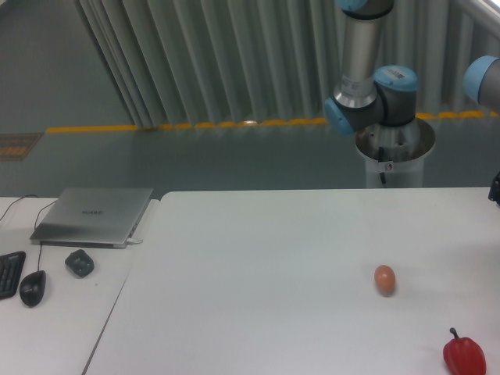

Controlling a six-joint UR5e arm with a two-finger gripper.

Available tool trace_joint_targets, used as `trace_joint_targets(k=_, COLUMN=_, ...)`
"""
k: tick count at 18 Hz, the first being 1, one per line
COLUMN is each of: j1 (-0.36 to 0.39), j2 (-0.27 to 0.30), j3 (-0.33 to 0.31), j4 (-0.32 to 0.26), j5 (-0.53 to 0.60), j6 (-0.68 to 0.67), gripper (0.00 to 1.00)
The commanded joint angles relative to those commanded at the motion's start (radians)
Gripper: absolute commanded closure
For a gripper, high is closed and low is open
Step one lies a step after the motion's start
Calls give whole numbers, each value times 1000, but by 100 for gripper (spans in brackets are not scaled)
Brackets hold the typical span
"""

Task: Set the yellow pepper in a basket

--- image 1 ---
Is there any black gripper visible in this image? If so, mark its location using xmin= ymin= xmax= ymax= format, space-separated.
xmin=488 ymin=172 xmax=500 ymax=207

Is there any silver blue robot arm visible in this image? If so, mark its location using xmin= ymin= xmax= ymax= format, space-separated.
xmin=324 ymin=1 xmax=435 ymax=188

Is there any red bell pepper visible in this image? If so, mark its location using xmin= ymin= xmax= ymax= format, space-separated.
xmin=442 ymin=327 xmax=487 ymax=375

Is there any brown egg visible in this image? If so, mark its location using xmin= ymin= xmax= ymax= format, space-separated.
xmin=374 ymin=265 xmax=396 ymax=297

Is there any grey pleated curtain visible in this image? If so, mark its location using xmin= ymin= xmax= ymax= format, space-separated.
xmin=79 ymin=1 xmax=499 ymax=128

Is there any white usb plug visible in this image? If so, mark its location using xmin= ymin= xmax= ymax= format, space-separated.
xmin=127 ymin=238 xmax=143 ymax=245

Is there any silver closed laptop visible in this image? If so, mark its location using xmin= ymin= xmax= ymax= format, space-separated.
xmin=30 ymin=187 xmax=153 ymax=248

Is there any small black device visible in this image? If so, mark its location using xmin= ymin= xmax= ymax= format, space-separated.
xmin=65 ymin=249 xmax=95 ymax=278

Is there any black computer mouse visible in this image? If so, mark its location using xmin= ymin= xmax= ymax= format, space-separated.
xmin=20 ymin=270 xmax=47 ymax=308

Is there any black keyboard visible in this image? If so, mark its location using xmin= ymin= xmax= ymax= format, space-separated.
xmin=0 ymin=252 xmax=26 ymax=300

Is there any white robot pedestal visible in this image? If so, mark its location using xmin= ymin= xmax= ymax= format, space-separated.
xmin=355 ymin=118 xmax=435 ymax=188

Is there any black pedestal cable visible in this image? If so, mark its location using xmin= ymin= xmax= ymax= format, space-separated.
xmin=377 ymin=146 xmax=387 ymax=185

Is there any black mouse cable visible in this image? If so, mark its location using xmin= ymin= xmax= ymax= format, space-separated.
xmin=33 ymin=199 xmax=59 ymax=272

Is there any black laptop cable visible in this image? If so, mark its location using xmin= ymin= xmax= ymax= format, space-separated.
xmin=0 ymin=194 xmax=60 ymax=222

